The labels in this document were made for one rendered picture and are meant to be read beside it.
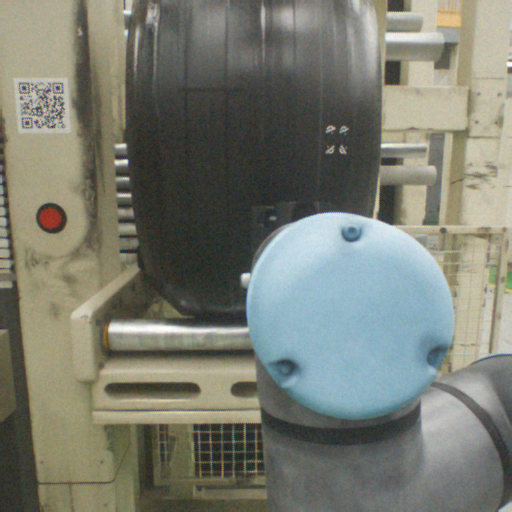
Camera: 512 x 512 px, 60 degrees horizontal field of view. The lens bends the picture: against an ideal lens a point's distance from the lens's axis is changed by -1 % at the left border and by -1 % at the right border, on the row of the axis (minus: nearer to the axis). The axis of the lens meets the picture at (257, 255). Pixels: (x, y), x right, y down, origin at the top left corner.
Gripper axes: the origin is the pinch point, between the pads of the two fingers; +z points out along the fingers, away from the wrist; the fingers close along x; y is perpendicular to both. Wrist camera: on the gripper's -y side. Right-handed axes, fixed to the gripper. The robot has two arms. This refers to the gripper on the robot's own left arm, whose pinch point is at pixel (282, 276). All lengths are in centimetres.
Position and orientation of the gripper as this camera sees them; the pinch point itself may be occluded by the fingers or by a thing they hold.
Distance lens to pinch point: 50.9
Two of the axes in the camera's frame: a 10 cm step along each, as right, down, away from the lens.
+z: -0.2, -0.6, 10.0
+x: -10.0, 0.0, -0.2
